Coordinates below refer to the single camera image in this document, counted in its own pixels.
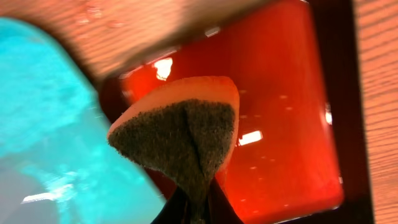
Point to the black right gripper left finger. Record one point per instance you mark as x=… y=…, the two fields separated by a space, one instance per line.
x=176 y=210

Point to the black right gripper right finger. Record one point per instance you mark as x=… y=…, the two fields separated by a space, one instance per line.
x=218 y=210

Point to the red black-rimmed tray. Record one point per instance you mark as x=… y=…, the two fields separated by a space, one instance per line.
x=300 y=155

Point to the teal plastic tray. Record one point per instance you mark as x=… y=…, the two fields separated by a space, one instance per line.
x=56 y=164

